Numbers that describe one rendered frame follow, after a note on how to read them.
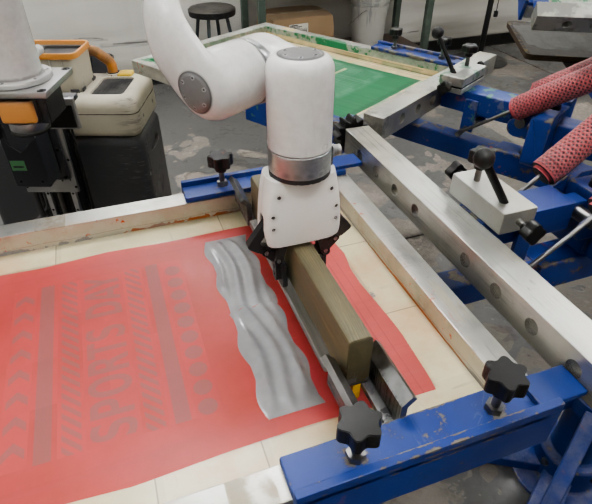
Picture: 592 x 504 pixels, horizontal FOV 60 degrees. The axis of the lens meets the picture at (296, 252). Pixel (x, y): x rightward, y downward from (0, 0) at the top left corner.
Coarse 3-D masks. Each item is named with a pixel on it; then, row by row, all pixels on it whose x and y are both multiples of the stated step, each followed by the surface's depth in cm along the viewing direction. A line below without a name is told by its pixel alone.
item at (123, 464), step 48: (384, 336) 68; (0, 384) 62; (240, 384) 62; (432, 384) 62; (192, 432) 57; (240, 432) 57; (0, 480) 52; (48, 480) 52; (96, 480) 52; (144, 480) 52
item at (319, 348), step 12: (252, 228) 82; (264, 240) 79; (288, 288) 70; (288, 300) 69; (300, 300) 68; (300, 312) 66; (300, 324) 66; (312, 324) 65; (312, 336) 63; (312, 348) 63; (324, 348) 61
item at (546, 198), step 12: (528, 192) 81; (540, 192) 81; (552, 192) 81; (540, 204) 78; (552, 204) 78; (564, 204) 78; (540, 216) 78; (552, 216) 79; (564, 216) 80; (552, 228) 80; (564, 228) 82; (504, 240) 78
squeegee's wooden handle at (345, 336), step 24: (288, 264) 70; (312, 264) 64; (312, 288) 62; (336, 288) 60; (312, 312) 64; (336, 312) 57; (336, 336) 57; (360, 336) 54; (336, 360) 59; (360, 360) 56
